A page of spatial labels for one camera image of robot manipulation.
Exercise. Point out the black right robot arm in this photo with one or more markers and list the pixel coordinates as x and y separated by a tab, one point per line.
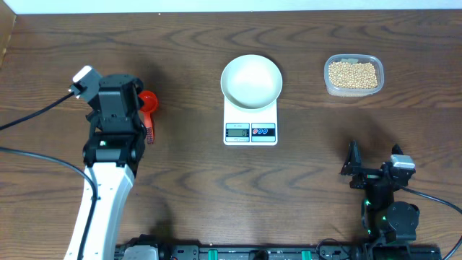
391	225

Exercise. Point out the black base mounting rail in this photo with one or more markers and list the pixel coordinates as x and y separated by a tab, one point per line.
149	247

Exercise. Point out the red measuring scoop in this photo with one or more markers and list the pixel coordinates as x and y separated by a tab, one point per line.
150	105

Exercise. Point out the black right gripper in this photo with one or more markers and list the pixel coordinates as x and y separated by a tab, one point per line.
352	167

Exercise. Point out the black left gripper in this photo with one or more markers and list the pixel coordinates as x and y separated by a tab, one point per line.
98	120

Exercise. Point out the white digital kitchen scale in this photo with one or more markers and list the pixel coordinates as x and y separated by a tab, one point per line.
243	127

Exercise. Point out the cream round bowl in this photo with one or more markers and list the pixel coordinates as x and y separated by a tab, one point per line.
251	82

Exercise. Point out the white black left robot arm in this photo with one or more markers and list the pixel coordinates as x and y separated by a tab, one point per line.
111	158

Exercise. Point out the tan soybeans pile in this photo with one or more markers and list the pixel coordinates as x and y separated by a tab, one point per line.
352	76

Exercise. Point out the clear plastic container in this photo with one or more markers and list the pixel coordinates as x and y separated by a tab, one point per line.
353	59

